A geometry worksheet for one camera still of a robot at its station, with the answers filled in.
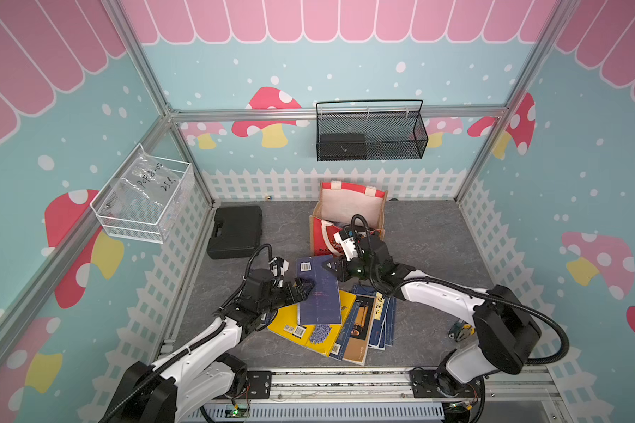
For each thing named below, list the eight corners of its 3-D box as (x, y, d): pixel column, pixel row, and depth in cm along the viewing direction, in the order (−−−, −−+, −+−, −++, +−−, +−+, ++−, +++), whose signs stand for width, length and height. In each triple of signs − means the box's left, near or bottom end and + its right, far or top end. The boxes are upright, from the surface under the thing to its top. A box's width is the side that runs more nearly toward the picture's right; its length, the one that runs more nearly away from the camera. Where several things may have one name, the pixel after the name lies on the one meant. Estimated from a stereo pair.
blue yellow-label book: (367, 348, 82) (369, 343, 78) (374, 298, 92) (376, 292, 89) (382, 352, 81) (385, 347, 78) (388, 301, 92) (390, 295, 88)
